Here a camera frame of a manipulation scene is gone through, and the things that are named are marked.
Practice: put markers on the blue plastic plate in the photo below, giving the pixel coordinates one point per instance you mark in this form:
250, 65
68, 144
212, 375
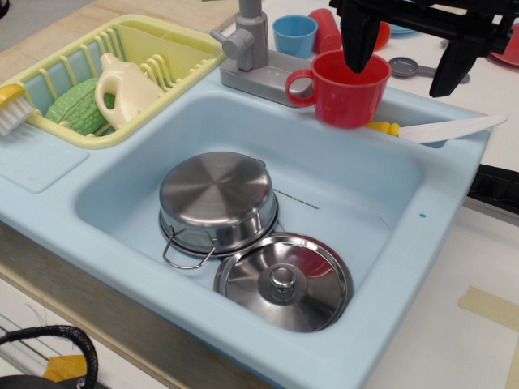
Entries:
397, 30

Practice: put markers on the steel pot upside down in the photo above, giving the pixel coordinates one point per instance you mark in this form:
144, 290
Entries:
215, 205

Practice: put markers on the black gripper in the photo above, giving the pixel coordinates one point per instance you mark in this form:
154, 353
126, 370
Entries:
472, 28

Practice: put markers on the black rail at table edge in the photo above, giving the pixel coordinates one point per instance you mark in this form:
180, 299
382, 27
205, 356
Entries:
496, 187

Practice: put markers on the cream detergent bottle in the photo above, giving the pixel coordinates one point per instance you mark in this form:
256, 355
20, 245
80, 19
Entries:
123, 91

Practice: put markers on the green bumpy sponge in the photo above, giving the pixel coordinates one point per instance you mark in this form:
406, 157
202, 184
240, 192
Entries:
77, 109

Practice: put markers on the yellow white dish brush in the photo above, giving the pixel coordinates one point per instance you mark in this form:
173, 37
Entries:
15, 109

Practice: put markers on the steel pot lid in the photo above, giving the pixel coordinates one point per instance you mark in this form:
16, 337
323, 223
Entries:
290, 280

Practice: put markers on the red tumbler lying down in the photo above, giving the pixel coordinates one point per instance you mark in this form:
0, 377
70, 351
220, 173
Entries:
328, 36

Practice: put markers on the blue plastic cup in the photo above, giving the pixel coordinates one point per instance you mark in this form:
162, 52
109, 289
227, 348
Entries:
294, 35

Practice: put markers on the grey measuring spoon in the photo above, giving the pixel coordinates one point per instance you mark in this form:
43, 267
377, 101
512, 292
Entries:
406, 68

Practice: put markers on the yellow dish rack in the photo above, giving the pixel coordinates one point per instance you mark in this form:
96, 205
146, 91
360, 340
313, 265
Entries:
174, 57

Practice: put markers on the beige masking tape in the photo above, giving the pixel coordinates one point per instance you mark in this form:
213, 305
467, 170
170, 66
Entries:
491, 307

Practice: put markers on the yellow tape piece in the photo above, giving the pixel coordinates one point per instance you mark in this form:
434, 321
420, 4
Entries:
60, 369

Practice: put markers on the white knife yellow handle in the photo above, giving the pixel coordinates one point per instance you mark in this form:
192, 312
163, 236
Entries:
438, 131

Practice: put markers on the red plastic plate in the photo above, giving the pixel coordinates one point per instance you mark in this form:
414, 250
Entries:
509, 60

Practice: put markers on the light blue plastic sink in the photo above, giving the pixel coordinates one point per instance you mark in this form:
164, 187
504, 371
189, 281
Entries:
383, 204

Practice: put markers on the grey toy faucet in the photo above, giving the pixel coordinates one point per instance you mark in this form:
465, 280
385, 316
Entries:
251, 66

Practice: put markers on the red plastic cup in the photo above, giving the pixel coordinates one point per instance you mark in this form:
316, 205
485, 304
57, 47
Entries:
341, 97

